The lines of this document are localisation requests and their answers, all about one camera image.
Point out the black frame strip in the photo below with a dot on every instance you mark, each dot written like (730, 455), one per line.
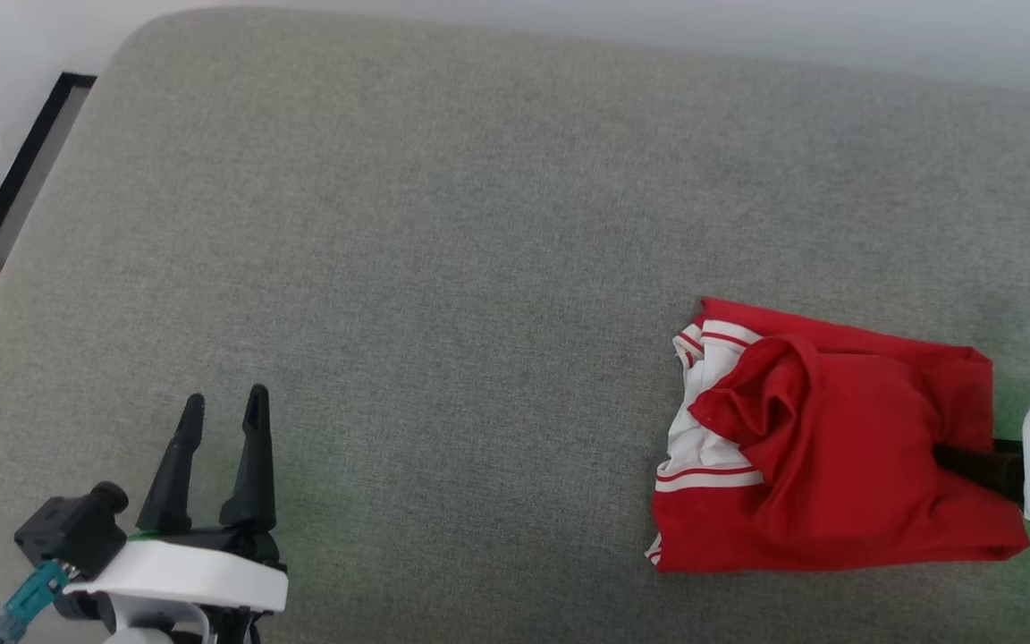
(28, 170)

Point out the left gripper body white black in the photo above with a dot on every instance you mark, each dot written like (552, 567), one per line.
(193, 572)

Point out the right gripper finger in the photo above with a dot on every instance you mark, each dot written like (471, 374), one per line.
(989, 470)

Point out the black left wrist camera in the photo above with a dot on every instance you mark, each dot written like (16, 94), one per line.
(72, 532)

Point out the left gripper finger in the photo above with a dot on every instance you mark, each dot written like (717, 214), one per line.
(171, 487)
(253, 474)

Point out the red garment with white trim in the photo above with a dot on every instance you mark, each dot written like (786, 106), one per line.
(846, 465)

